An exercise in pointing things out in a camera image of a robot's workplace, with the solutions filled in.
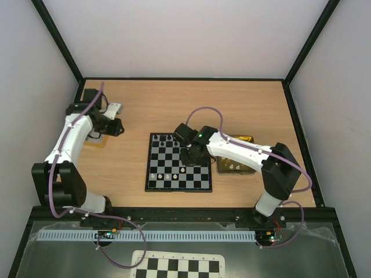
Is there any black mounting rail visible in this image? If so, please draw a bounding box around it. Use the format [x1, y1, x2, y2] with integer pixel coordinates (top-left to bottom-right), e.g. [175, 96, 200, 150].
[79, 207, 286, 228]

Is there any checkered calibration board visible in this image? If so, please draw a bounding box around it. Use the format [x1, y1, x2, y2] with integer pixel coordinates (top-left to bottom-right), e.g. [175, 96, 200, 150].
[130, 250, 226, 278]

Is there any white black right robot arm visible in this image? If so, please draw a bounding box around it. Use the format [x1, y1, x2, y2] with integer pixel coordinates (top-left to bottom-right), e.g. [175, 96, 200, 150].
[173, 123, 301, 227]

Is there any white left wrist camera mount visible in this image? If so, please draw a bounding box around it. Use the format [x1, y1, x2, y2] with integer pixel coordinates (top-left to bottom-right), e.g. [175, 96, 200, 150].
[103, 103, 123, 120]

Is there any white slotted cable duct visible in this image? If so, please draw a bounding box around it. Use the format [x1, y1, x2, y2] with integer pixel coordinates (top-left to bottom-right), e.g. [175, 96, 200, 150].
[36, 230, 256, 243]

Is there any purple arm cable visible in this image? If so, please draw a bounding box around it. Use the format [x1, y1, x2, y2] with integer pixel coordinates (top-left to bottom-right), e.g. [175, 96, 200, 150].
[48, 82, 148, 269]
[185, 107, 313, 250]

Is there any black grey chess board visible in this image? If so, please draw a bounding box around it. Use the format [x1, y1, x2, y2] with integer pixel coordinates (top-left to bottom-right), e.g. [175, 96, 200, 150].
[144, 133, 212, 193]

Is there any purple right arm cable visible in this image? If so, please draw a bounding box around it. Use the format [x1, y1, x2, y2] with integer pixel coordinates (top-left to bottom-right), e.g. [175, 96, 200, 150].
[185, 107, 313, 250]

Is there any gold metal tray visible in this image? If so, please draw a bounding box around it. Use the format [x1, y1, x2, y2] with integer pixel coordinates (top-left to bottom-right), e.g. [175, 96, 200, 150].
[216, 134, 256, 176]

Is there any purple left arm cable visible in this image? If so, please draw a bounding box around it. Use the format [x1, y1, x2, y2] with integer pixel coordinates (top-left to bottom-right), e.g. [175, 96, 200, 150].
[48, 82, 148, 269]

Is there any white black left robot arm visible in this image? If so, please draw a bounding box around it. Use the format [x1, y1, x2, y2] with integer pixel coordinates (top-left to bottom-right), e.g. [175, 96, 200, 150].
[31, 88, 124, 218]

